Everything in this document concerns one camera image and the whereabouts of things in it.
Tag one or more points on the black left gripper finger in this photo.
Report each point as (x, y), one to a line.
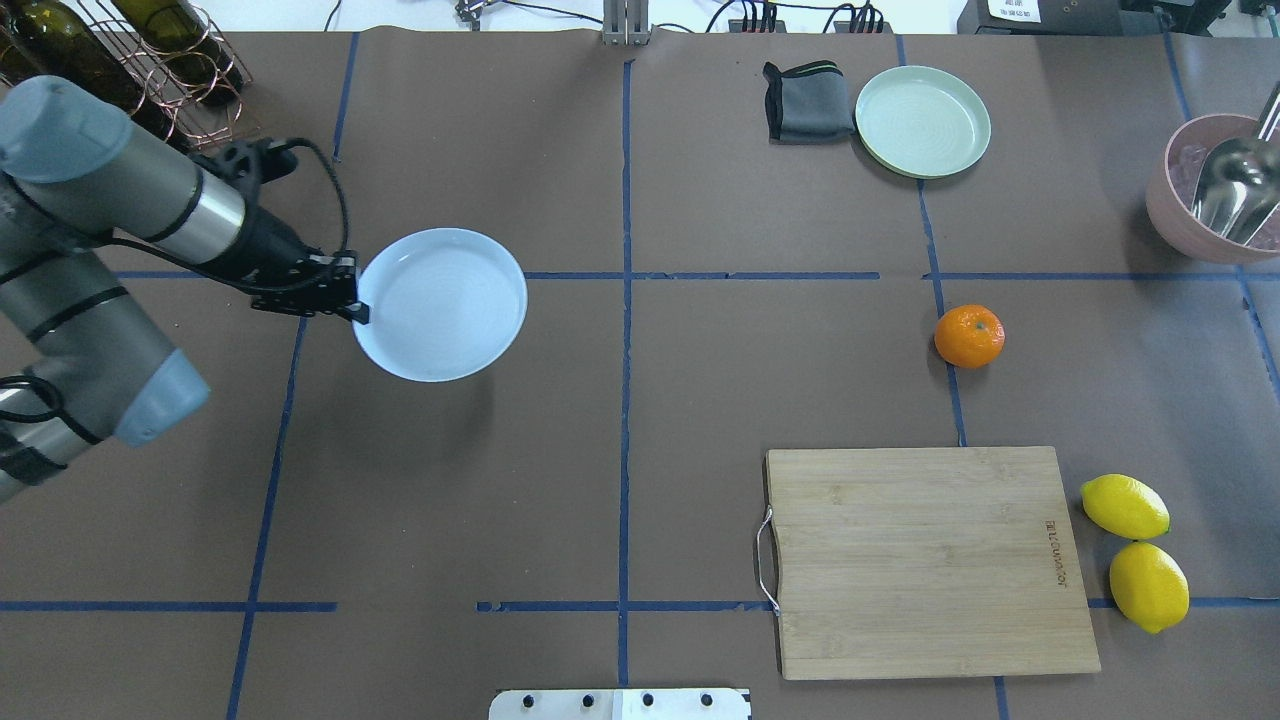
(359, 314)

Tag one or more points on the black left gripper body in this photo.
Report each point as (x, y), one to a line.
(270, 246)

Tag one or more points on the light blue plate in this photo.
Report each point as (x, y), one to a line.
(443, 303)

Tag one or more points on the orange fruit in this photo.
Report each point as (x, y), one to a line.
(969, 336)

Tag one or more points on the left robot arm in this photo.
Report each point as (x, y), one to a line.
(78, 175)

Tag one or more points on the light green plate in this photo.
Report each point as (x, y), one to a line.
(922, 122)

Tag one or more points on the dark green wine bottle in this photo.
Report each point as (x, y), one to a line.
(58, 41)

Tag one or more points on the grey folded cloth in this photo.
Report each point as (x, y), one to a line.
(809, 104)

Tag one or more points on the bamboo cutting board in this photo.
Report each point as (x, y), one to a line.
(912, 563)

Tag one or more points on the yellow lemon upper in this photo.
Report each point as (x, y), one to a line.
(1126, 507)

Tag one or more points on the pink bowl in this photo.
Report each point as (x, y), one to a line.
(1171, 187)

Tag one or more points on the yellow lemon near edge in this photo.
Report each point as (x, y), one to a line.
(1148, 587)

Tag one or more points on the metal ice scoop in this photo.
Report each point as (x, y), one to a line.
(1237, 189)

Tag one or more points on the copper wire bottle rack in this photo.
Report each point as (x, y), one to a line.
(208, 129)

